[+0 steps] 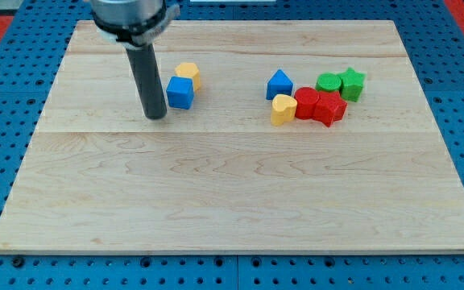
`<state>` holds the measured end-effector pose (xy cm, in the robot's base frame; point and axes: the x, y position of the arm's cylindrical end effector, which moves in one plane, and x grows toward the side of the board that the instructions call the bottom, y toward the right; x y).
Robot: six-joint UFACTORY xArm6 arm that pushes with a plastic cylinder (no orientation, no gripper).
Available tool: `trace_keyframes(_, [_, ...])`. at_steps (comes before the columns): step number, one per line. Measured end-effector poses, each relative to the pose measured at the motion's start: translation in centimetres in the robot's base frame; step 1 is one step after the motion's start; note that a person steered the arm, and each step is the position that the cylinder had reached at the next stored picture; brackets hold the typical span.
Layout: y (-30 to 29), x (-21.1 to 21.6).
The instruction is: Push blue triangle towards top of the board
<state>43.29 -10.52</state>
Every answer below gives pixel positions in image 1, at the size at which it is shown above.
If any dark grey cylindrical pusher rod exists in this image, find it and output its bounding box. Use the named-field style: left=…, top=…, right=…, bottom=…
left=126, top=44, right=167, bottom=120

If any light wooden board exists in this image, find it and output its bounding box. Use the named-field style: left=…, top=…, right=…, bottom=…
left=0, top=20, right=464, bottom=255

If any blue triangle block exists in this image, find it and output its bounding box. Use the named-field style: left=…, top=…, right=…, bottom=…
left=266, top=69, right=293, bottom=100

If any blue cube block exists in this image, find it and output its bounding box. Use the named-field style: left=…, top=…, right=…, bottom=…
left=166, top=77, right=194, bottom=110

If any yellow hexagon block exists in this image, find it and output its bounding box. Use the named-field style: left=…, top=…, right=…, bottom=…
left=175, top=62, right=201, bottom=92

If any yellow heart block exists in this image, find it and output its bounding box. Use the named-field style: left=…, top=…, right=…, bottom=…
left=271, top=94, right=297, bottom=126

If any red cylinder block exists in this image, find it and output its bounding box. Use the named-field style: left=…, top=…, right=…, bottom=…
left=294, top=87, right=320, bottom=119

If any green cylinder block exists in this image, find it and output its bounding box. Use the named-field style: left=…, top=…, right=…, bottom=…
left=315, top=72, right=342, bottom=92

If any red star block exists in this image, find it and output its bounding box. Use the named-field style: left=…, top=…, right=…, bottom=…
left=312, top=91, right=347, bottom=127

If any green star block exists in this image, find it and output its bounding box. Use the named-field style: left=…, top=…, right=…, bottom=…
left=337, top=67, right=366, bottom=102

